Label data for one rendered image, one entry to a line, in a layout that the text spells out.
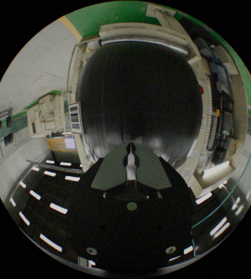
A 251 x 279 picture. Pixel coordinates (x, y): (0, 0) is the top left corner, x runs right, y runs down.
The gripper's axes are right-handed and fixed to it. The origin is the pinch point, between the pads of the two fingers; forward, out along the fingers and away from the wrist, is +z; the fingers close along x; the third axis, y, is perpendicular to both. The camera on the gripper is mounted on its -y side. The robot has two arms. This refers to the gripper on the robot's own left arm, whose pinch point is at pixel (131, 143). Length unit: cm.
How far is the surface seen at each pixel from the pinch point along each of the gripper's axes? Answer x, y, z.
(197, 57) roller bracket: 25.1, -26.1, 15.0
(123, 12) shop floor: -3, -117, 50
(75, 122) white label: -10.0, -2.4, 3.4
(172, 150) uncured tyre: 7.9, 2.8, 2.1
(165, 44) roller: 13.3, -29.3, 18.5
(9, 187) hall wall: -1095, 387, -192
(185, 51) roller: 21.9, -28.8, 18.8
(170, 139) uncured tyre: 6.7, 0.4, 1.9
